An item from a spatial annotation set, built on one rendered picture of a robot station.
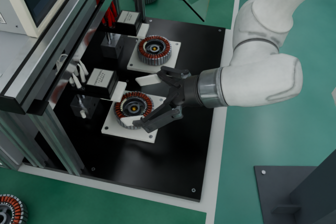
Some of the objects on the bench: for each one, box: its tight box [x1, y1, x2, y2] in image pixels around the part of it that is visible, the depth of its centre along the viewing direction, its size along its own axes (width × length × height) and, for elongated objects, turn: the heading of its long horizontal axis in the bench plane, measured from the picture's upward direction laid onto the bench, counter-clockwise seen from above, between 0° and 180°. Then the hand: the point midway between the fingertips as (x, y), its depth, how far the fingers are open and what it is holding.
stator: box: [114, 91, 155, 130], centre depth 82 cm, size 11×11×4 cm
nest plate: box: [127, 37, 181, 77], centre depth 98 cm, size 15×15×1 cm
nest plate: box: [101, 91, 166, 143], centre depth 84 cm, size 15×15×1 cm
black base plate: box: [22, 14, 226, 203], centre depth 92 cm, size 47×64×2 cm
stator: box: [0, 194, 28, 224], centre depth 67 cm, size 11×11×4 cm
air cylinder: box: [70, 95, 100, 119], centre depth 84 cm, size 5×8×6 cm
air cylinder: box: [101, 34, 124, 59], centre depth 98 cm, size 5×8×6 cm
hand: (134, 100), depth 79 cm, fingers open, 13 cm apart
